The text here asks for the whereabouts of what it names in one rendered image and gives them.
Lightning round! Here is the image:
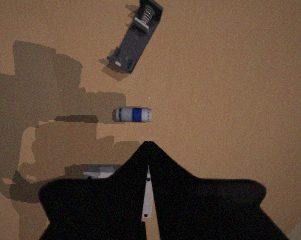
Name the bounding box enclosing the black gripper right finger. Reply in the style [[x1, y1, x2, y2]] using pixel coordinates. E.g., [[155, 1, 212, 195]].
[[149, 141, 267, 240]]

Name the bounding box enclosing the grey cylindrical battery with blue band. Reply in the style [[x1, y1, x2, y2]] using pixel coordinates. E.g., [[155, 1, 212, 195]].
[[116, 107, 152, 122]]

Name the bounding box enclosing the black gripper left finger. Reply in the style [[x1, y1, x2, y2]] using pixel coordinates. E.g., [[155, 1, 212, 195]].
[[38, 141, 149, 240]]

